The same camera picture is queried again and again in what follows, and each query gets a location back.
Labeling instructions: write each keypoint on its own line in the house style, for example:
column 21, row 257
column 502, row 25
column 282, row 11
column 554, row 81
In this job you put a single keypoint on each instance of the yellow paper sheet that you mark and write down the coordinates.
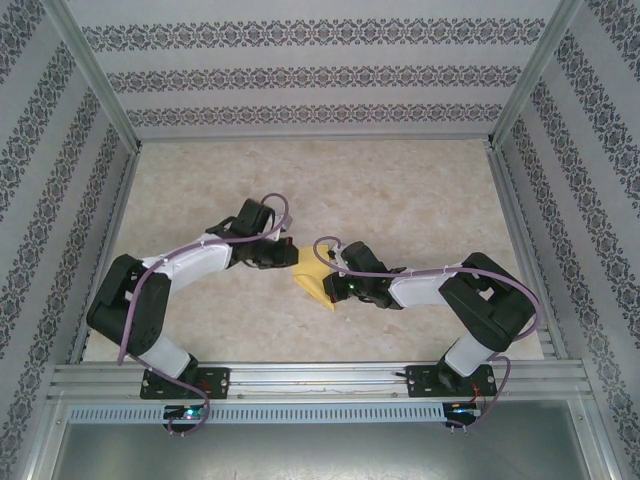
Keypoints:
column 310, row 275

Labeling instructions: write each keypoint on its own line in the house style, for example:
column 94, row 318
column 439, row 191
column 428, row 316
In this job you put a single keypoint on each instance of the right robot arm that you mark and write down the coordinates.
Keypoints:
column 480, row 305

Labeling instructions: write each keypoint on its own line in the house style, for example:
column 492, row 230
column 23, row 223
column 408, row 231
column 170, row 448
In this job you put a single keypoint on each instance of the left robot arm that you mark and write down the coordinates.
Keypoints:
column 115, row 300

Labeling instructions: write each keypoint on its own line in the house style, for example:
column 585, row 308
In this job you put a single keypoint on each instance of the grey metal sheet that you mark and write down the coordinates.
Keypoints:
column 320, row 452

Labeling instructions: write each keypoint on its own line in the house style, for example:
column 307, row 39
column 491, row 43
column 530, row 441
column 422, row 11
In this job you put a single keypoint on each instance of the controller board with green light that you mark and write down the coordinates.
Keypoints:
column 187, row 413

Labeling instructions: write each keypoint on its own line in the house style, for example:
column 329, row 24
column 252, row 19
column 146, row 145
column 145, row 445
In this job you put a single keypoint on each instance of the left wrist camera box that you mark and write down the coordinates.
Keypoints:
column 286, row 225

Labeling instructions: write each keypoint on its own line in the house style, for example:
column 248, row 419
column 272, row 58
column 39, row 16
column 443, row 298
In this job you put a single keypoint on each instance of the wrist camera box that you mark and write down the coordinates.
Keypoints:
column 339, row 262
column 286, row 225

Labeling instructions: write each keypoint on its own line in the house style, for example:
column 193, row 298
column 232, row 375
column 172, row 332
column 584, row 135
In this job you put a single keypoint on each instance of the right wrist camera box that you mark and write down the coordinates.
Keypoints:
column 339, row 262

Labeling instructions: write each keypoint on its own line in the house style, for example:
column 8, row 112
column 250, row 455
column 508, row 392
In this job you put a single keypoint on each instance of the aluminium mounting rail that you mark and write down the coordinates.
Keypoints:
column 320, row 380

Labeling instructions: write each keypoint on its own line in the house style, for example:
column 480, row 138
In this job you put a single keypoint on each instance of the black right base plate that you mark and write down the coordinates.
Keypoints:
column 420, row 382

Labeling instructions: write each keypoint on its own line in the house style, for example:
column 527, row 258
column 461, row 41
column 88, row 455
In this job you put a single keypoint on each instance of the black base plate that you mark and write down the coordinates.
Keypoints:
column 420, row 382
column 220, row 382

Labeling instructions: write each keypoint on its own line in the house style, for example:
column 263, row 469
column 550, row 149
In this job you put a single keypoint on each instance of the long aluminium table edge rail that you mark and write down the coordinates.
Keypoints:
column 315, row 138

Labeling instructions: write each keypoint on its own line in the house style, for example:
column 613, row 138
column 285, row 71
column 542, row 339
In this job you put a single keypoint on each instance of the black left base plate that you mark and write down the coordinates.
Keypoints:
column 220, row 382

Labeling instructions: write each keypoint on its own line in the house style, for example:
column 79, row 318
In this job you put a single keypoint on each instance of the aluminium side edge rail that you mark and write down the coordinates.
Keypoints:
column 111, row 240
column 525, row 240

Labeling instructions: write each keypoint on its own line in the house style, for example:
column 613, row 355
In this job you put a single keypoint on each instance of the aluminium frame post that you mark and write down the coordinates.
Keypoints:
column 95, row 80
column 535, row 75

